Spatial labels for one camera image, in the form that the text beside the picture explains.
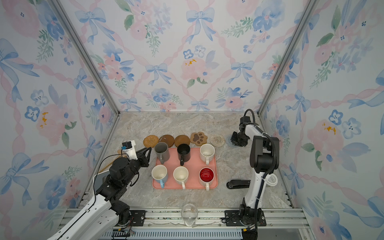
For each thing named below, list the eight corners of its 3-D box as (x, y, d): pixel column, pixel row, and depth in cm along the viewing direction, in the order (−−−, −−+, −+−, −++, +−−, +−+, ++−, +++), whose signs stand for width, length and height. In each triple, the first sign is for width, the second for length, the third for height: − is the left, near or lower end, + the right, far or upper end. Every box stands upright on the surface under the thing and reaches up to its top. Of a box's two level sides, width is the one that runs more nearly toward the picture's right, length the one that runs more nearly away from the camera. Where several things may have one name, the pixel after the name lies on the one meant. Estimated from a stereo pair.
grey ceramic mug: (156, 165, 93) (152, 157, 84) (159, 151, 99) (155, 142, 91) (168, 165, 93) (165, 157, 84) (170, 151, 99) (167, 142, 91)
